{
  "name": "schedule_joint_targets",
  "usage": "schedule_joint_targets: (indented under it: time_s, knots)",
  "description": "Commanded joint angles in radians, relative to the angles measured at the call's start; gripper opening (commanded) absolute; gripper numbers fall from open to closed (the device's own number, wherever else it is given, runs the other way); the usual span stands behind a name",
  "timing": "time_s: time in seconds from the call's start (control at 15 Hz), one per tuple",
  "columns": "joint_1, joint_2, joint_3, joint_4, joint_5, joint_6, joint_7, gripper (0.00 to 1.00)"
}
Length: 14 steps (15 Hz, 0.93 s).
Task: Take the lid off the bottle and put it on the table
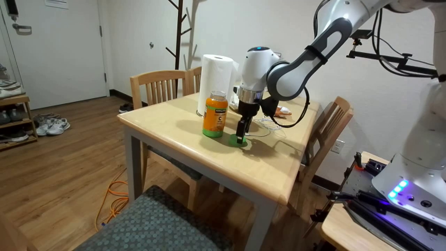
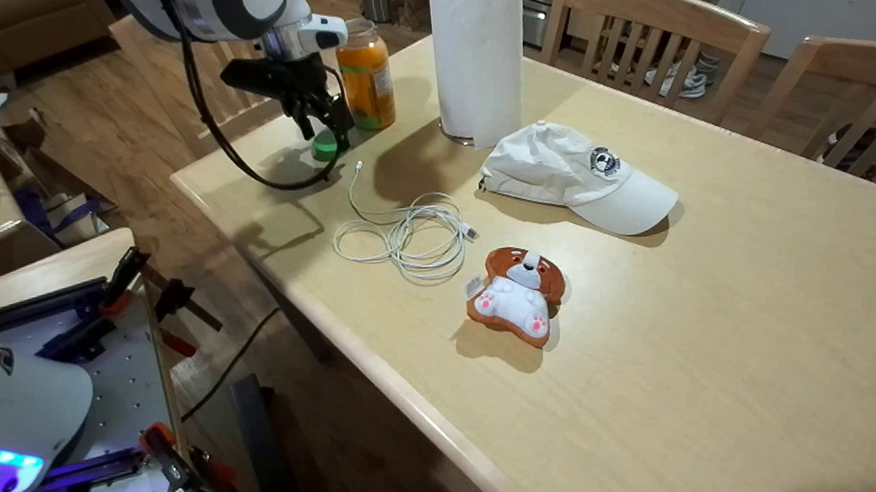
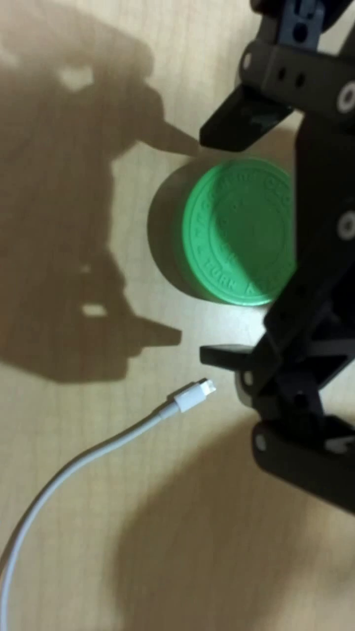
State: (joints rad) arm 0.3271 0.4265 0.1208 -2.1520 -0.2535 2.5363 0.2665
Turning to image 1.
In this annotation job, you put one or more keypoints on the black clamp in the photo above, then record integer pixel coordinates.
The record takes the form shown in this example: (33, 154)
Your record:
(334, 200)
(358, 162)

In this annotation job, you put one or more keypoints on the paper notice on door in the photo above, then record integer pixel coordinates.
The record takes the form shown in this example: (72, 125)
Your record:
(56, 3)

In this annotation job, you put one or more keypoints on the brown wooden coat rack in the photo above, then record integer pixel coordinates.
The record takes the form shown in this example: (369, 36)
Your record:
(178, 42)

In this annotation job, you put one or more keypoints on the orange and white small item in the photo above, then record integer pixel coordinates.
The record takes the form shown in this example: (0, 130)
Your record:
(283, 111)

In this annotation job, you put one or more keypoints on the orange vitamin bottle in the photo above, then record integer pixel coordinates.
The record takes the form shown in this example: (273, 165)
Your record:
(215, 118)

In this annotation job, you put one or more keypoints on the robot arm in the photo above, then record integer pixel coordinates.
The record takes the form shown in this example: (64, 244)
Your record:
(324, 38)

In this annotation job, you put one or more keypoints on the wooden chair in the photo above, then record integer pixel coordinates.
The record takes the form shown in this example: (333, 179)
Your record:
(197, 78)
(160, 85)
(327, 132)

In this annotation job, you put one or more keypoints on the row of grey shoes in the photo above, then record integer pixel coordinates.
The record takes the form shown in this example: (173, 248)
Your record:
(12, 115)

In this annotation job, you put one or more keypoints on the wooden shoe rack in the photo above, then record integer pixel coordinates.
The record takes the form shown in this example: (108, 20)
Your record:
(21, 122)

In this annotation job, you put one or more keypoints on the pair of white sneakers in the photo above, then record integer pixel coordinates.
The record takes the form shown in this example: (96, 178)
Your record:
(52, 126)

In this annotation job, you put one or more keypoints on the paper towel roll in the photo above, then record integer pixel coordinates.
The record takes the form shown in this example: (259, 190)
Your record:
(214, 82)

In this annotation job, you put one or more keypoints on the pair of dark shoes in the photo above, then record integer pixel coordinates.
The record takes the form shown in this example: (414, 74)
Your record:
(126, 108)

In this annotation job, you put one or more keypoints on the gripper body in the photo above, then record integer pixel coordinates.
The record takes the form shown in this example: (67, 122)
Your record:
(248, 108)

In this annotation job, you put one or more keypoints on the green bottle lid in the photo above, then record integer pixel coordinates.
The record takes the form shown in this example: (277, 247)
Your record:
(234, 141)

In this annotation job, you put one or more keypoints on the row of dark sneakers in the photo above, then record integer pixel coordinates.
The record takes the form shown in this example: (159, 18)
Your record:
(15, 136)

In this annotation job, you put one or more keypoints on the black door lock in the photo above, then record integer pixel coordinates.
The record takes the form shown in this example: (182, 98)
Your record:
(11, 8)

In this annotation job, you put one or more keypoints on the row of light shoes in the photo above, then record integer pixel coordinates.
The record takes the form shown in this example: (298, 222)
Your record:
(9, 89)

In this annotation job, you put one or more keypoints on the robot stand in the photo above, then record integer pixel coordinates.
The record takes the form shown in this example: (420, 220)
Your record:
(348, 226)

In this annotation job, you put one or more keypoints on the white wall socket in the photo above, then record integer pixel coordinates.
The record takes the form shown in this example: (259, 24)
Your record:
(337, 146)

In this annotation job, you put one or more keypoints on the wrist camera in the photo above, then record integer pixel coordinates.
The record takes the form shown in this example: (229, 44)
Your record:
(270, 106)

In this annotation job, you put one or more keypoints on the white door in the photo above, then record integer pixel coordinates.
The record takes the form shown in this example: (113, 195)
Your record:
(59, 59)

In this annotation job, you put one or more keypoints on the camera on mount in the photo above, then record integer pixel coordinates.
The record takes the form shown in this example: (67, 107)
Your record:
(383, 57)

